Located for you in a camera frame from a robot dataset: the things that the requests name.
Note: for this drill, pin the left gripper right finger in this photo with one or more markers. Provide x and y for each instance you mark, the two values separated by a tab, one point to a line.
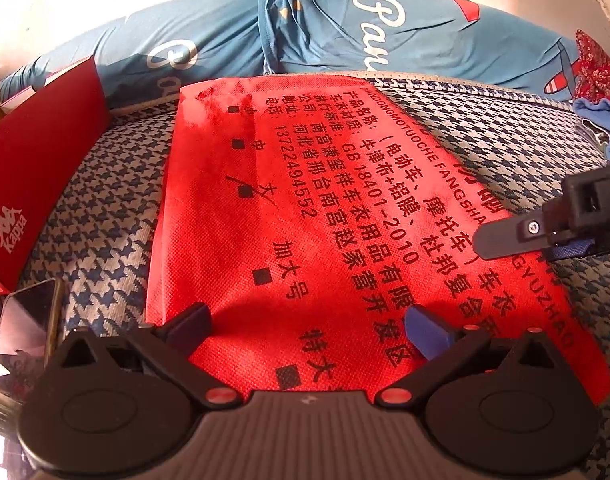
448	352

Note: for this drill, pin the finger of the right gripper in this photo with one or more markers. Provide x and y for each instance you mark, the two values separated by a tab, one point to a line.
517	235

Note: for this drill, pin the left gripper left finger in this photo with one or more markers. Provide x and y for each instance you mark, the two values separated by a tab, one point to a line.
167	350

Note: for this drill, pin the red nonwoven shopping bag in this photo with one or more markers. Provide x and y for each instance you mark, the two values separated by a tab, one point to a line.
309	213

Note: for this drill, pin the red floral cloth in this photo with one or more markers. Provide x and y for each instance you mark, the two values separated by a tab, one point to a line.
594	70

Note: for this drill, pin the shiny smartphone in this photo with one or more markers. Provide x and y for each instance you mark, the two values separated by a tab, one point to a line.
28	337

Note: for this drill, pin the red Kappa shoe box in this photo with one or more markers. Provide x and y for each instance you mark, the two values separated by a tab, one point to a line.
42	143

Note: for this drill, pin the blue printed pillow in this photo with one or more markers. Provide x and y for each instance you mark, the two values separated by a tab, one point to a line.
152	53

